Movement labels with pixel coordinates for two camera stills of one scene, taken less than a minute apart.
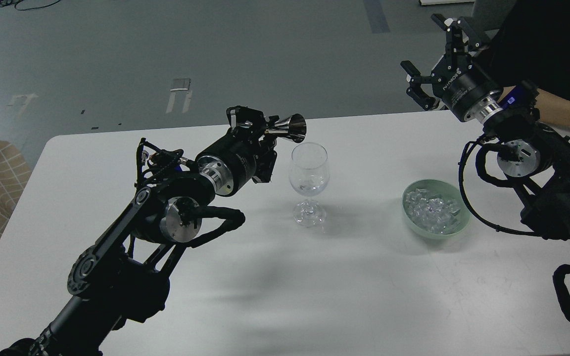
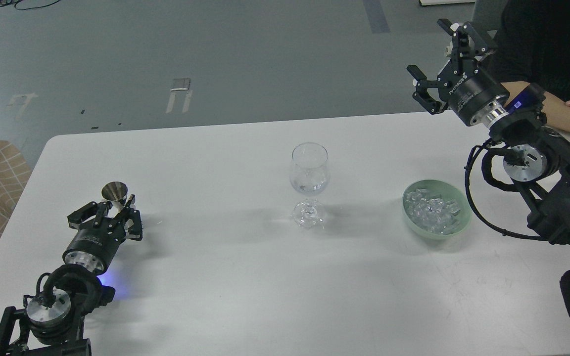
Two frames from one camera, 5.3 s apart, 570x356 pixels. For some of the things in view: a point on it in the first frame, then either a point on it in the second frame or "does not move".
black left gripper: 229,163 → 94,246
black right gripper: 473,92 does not move
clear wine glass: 309,176 does not move
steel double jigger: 294,128 → 115,192
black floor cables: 2,3 does not move
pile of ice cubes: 432,213 does not move
